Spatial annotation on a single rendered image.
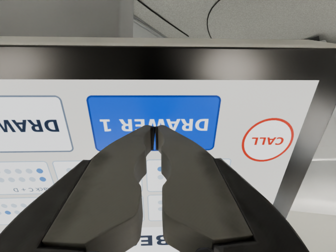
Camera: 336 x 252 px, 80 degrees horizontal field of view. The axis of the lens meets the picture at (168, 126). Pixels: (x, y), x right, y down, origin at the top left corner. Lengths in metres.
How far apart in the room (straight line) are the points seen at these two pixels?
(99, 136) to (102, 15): 0.18
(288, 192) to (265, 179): 0.03
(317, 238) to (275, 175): 3.45
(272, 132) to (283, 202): 0.09
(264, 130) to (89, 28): 0.23
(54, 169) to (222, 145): 0.14
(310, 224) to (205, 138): 3.48
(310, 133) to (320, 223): 3.42
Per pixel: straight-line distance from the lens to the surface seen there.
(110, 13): 0.30
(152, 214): 0.21
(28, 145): 0.19
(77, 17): 0.30
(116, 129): 0.16
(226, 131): 0.16
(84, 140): 0.17
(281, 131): 0.18
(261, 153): 0.18
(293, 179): 0.22
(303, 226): 3.65
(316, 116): 0.19
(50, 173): 0.20
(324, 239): 3.64
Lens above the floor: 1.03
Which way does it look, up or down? 12 degrees down
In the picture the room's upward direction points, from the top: 179 degrees clockwise
